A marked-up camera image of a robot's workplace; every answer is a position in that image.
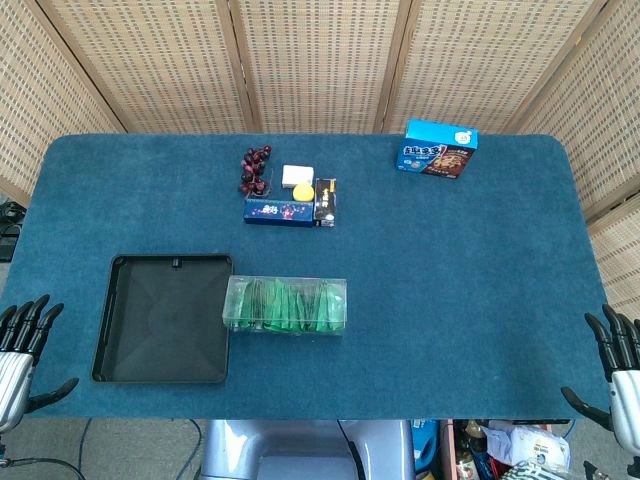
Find grey robot torso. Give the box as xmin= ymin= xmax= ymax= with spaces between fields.
xmin=199 ymin=418 xmax=417 ymax=480

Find black plastic tray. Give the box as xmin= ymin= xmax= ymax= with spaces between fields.
xmin=91 ymin=253 xmax=235 ymax=385

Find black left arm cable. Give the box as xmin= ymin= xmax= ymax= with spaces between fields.
xmin=0 ymin=455 xmax=87 ymax=480

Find clear box of green packets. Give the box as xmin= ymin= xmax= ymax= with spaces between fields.
xmin=221 ymin=274 xmax=349 ymax=337

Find small white box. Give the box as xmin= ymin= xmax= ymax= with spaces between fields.
xmin=281 ymin=164 xmax=317 ymax=190

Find blue plastic snack package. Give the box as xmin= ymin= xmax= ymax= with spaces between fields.
xmin=410 ymin=418 xmax=442 ymax=474

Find black devices on floor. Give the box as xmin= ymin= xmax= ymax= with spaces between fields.
xmin=0 ymin=199 xmax=27 ymax=264

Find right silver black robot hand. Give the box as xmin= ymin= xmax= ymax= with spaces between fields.
xmin=560 ymin=303 xmax=640 ymax=451

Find white plastic bag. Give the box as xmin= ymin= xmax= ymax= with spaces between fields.
xmin=482 ymin=422 xmax=572 ymax=472

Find blue floor cable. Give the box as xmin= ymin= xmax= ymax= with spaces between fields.
xmin=77 ymin=418 xmax=94 ymax=474

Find dark red grape bunch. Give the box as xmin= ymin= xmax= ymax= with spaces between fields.
xmin=238 ymin=144 xmax=275 ymax=197

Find blue felt table cover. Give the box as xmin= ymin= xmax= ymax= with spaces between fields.
xmin=0 ymin=132 xmax=632 ymax=421

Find woven folding screen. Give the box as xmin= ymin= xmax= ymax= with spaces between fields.
xmin=0 ymin=0 xmax=640 ymax=321

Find blue cookie box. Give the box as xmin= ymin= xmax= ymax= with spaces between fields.
xmin=395 ymin=118 xmax=480 ymax=181

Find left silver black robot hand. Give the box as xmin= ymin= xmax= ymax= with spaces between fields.
xmin=0 ymin=293 xmax=80 ymax=434

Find black box with gold text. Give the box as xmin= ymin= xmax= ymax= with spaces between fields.
xmin=312 ymin=177 xmax=338 ymax=229

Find long dark blue box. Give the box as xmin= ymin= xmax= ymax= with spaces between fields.
xmin=243 ymin=198 xmax=315 ymax=226

